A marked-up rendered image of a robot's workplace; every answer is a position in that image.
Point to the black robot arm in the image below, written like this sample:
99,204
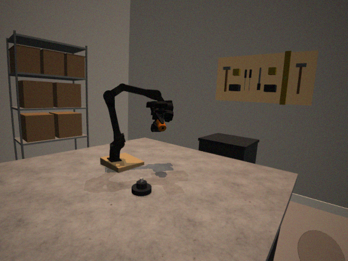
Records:
119,138

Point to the orange tapered knob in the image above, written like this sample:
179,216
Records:
161,127

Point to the black round pedestal with silver shaft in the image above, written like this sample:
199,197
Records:
141,188

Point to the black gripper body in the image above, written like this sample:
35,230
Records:
159,105

